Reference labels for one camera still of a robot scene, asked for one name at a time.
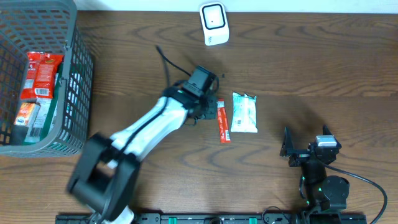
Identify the mint green snack packet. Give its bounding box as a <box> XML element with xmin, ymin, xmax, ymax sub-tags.
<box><xmin>230</xmin><ymin>92</ymin><xmax>258</xmax><ymax>133</ymax></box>

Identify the red stick packet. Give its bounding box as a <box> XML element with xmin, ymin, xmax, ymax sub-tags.
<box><xmin>217</xmin><ymin>99</ymin><xmax>231</xmax><ymax>144</ymax></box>

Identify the orange white small packet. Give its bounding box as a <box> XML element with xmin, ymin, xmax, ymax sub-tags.
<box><xmin>14</xmin><ymin>103</ymin><xmax>40</xmax><ymax>127</ymax></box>

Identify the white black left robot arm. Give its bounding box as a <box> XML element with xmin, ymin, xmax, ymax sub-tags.
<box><xmin>67</xmin><ymin>66</ymin><xmax>220</xmax><ymax>223</ymax></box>

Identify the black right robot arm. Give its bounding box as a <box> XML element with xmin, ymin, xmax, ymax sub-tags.
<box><xmin>280</xmin><ymin>125</ymin><xmax>349</xmax><ymax>212</ymax></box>

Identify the white barcode scanner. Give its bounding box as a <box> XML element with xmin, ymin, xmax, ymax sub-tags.
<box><xmin>199</xmin><ymin>2</ymin><xmax>229</xmax><ymax>46</ymax></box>

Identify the red snack bag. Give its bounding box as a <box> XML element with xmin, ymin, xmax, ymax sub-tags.
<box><xmin>21</xmin><ymin>52</ymin><xmax>64</xmax><ymax>100</ymax></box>

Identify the green white flat packet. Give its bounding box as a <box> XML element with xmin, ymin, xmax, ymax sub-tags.
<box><xmin>23</xmin><ymin>73</ymin><xmax>62</xmax><ymax>145</ymax></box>

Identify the grey plastic mesh basket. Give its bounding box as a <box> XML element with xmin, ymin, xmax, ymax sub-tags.
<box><xmin>1</xmin><ymin>0</ymin><xmax>94</xmax><ymax>158</ymax></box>

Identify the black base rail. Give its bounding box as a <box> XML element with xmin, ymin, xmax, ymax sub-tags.
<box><xmin>55</xmin><ymin>212</ymin><xmax>368</xmax><ymax>224</ymax></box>

